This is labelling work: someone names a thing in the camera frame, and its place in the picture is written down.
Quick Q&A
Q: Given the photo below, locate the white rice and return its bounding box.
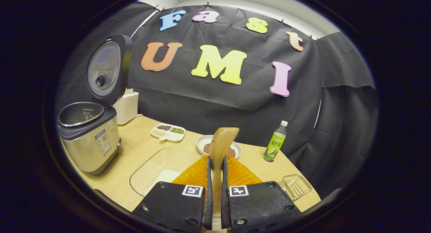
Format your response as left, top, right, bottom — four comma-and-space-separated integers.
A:
153, 169, 182, 193

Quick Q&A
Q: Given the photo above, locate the clear chopstick holder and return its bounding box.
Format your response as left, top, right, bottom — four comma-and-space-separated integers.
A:
278, 174, 313, 202

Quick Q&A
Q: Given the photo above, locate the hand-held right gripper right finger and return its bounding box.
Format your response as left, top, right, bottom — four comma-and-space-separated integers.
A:
221, 155, 302, 233

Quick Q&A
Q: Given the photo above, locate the white round plate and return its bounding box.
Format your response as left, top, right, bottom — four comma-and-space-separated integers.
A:
196, 135, 242, 159

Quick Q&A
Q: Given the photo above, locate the wooden spoon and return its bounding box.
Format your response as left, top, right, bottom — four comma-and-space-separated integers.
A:
209, 127, 240, 217

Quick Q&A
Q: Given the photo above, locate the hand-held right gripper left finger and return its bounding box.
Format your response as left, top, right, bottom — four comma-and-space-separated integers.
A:
131, 155, 213, 233

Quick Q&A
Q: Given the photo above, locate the white divided bean dish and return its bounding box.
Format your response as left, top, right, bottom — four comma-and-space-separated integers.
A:
150, 124, 186, 142

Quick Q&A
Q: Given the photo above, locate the clear glass tray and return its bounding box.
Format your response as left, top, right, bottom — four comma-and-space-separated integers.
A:
130, 148, 202, 197

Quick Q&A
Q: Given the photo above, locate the green tea bottle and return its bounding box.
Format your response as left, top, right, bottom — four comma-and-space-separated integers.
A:
263, 120, 289, 162

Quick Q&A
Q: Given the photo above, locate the black and silver rice cooker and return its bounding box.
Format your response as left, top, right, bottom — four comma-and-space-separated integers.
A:
57, 34, 133, 176

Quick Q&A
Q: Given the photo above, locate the white toaster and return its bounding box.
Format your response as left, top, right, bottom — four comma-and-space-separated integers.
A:
113, 88, 139, 126

